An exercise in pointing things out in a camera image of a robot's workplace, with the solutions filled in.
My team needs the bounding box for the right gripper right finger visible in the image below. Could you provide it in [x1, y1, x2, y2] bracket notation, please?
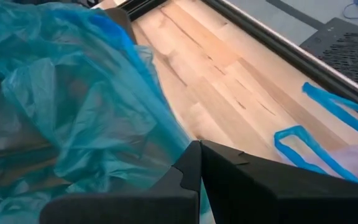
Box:
[201, 139, 358, 224]

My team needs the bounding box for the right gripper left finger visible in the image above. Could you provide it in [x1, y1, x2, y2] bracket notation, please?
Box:
[39, 139, 202, 224]

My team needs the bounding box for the pink translucent plastic bag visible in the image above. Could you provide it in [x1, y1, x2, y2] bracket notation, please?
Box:
[273, 81, 358, 185]

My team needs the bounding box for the teal plastic trash bag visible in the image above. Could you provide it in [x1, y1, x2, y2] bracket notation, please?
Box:
[0, 0, 213, 224]

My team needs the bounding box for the black perforated metal panel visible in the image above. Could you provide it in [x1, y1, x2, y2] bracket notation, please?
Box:
[299, 17, 358, 97]

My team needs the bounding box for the black aluminium table frame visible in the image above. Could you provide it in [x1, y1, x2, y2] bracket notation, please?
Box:
[116, 0, 358, 114]

